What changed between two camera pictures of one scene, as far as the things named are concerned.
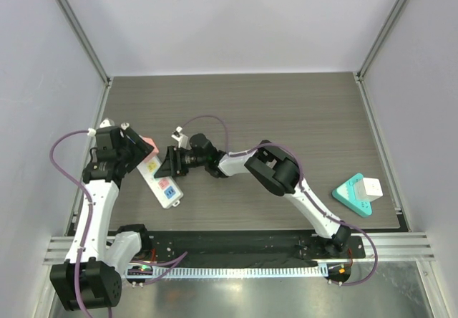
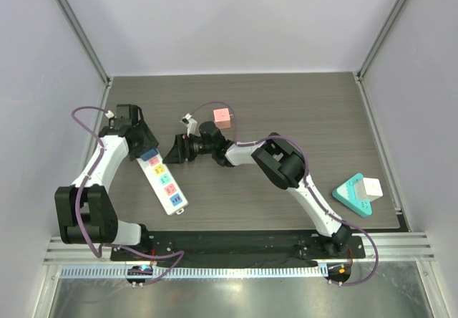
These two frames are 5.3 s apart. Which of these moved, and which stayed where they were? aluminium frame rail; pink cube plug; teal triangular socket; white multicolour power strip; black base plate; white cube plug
Moved: pink cube plug; white multicolour power strip
Stayed: black base plate; white cube plug; teal triangular socket; aluminium frame rail
